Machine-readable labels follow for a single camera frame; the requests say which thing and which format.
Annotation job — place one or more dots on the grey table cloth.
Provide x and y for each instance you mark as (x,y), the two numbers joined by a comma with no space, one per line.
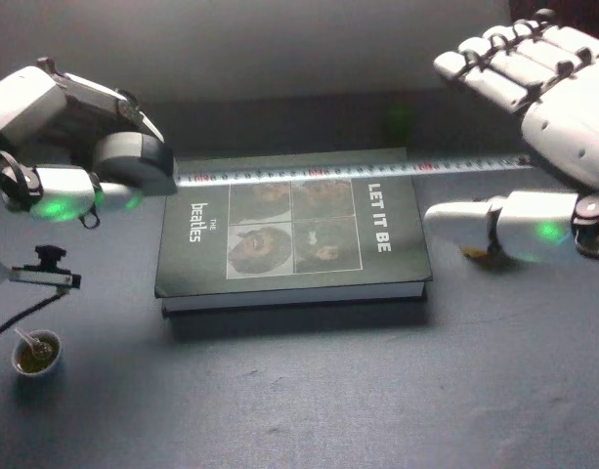
(328,415)

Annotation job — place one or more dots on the small white cup with spoon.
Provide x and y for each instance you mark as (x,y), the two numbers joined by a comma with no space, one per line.
(35,354)

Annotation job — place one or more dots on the white and black tape measure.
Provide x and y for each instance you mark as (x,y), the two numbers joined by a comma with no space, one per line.
(147,161)

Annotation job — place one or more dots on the black Beatles hardcover book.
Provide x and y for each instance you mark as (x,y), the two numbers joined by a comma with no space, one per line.
(392,273)

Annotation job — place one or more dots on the yellow swirl toy cake roll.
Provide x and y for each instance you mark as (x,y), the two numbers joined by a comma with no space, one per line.
(475,253)

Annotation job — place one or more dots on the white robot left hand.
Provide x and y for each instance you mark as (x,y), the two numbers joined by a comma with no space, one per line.
(20,102)

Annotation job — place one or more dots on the green toy cylinder block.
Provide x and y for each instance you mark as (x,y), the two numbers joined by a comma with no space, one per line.
(397,122)

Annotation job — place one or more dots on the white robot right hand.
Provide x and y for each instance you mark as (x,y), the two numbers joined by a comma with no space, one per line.
(572,132)

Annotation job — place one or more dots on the flat backdrop board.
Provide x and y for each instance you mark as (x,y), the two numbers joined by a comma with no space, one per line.
(230,44)

